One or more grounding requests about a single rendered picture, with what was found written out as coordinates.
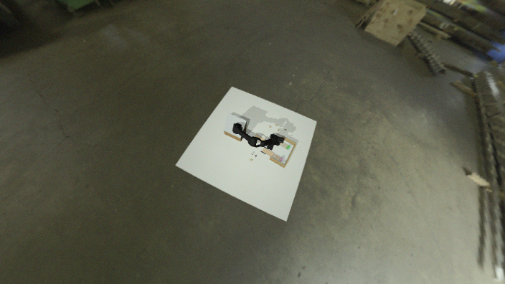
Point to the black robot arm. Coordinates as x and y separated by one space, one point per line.
275 140

